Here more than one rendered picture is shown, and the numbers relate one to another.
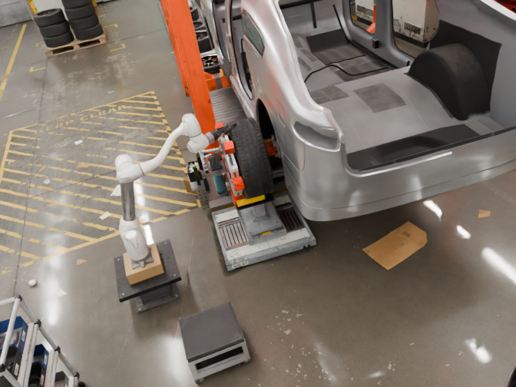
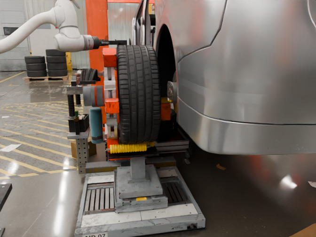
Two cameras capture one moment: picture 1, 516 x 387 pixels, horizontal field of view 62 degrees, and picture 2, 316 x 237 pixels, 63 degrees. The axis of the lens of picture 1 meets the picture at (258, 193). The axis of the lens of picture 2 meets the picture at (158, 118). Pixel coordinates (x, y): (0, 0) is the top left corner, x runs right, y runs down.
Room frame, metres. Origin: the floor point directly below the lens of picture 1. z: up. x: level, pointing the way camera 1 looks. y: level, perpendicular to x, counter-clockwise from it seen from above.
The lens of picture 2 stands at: (1.35, -0.08, 1.17)
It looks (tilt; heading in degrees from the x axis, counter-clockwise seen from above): 15 degrees down; 358
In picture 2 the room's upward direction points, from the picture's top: straight up
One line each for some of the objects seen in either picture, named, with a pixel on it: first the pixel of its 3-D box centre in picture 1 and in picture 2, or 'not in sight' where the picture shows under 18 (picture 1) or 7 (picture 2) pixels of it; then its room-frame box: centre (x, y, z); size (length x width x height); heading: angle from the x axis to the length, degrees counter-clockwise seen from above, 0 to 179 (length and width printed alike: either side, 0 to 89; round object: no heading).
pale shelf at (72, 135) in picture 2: (196, 175); (80, 129); (3.65, 0.57, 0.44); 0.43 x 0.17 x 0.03; 8
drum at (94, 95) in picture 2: (221, 166); (99, 96); (3.09, 0.26, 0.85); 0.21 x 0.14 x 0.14; 98
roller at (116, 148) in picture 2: (250, 200); (128, 147); (2.99, 0.07, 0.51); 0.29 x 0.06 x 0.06; 98
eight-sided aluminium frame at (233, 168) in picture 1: (229, 163); (110, 95); (3.10, 0.19, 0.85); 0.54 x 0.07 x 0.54; 8
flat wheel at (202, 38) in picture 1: (198, 41); not in sight; (8.17, 0.56, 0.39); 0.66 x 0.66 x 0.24
